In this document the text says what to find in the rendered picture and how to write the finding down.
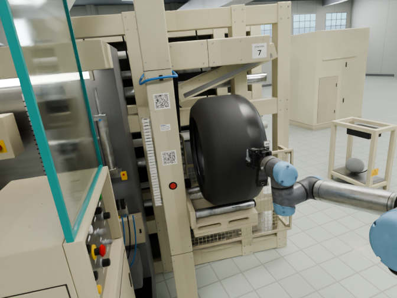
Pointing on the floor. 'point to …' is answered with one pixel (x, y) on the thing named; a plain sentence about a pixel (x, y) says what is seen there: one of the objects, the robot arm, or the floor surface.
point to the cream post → (166, 141)
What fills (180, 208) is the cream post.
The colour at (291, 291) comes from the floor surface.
